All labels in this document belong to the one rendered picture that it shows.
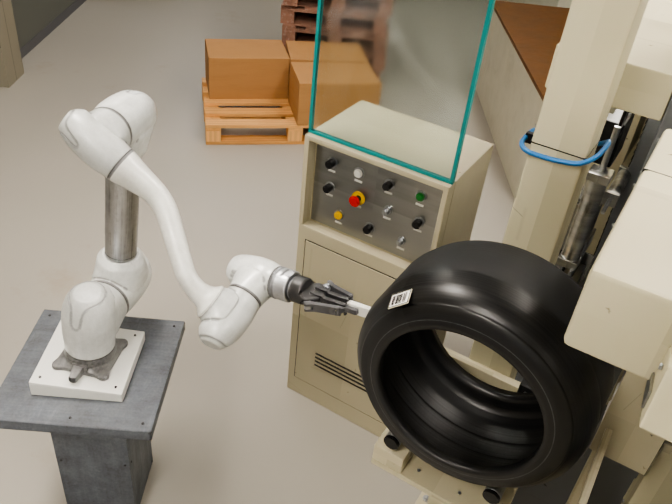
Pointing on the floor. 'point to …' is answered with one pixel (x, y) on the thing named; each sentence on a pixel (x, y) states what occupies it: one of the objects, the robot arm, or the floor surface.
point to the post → (567, 133)
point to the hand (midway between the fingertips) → (360, 309)
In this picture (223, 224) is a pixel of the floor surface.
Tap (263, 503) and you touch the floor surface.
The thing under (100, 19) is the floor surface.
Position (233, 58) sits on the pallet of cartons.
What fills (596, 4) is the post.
